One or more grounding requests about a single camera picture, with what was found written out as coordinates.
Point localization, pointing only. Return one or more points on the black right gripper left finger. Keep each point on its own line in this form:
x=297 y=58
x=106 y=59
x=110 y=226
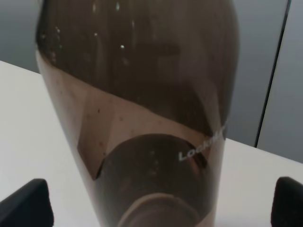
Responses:
x=29 y=206

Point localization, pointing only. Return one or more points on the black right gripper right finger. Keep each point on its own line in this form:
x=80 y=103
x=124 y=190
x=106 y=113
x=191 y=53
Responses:
x=287 y=208

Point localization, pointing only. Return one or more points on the brown translucent plastic bottle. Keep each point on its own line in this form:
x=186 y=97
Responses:
x=142 y=89

